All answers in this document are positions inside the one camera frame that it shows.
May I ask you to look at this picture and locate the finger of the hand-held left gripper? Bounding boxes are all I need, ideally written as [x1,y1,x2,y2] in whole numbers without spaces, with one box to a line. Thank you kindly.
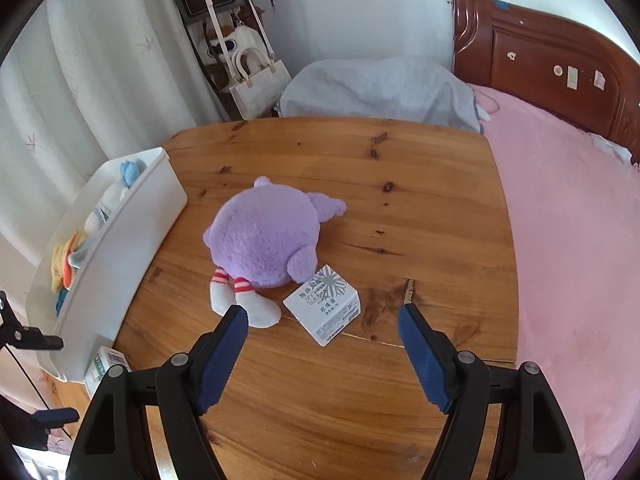
[0,290,65,352]
[0,394,80,451]

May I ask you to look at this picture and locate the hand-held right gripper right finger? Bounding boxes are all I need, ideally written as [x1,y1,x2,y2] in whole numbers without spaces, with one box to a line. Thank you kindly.
[397,304,586,480]

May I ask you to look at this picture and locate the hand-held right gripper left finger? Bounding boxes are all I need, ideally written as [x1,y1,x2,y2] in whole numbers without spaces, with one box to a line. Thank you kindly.
[67,304,249,480]

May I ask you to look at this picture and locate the green white medicine box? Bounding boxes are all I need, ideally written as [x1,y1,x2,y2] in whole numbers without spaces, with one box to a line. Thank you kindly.
[82,345,129,397]

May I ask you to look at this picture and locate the yellow plush chick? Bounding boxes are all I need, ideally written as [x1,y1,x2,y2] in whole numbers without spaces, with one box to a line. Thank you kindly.
[50,230,87,292]

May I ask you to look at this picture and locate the white ointment box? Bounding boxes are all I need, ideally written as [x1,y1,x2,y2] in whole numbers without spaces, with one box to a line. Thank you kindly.
[282,263,362,347]

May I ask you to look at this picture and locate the purple plush toy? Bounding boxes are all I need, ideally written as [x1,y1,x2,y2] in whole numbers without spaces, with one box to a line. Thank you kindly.
[202,175,347,330]

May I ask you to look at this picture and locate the white plastic bin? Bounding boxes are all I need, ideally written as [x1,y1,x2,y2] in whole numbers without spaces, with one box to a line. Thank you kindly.
[25,146,189,385]

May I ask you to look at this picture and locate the white teddy bear blue bow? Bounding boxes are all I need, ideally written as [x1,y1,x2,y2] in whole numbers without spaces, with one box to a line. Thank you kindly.
[82,159,151,237]

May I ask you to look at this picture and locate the pink blanket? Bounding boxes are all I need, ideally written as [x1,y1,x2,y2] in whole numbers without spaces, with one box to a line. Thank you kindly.
[465,84,640,480]

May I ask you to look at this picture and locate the grey covered pillow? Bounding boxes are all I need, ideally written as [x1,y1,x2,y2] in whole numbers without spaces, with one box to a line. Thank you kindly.
[276,55,486,135]

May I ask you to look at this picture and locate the white handbag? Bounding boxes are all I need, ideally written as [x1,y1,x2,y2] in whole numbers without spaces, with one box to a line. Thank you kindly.
[229,45,292,121]

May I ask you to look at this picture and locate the white curtain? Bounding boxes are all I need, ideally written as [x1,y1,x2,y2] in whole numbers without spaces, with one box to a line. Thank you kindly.
[0,0,226,311]

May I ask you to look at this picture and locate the white fluffy bag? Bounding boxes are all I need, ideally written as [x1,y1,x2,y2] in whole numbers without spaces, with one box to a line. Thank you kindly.
[197,21,267,92]

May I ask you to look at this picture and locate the brown wooden headboard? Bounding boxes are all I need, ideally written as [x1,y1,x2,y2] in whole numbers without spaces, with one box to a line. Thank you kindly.
[450,0,640,167]

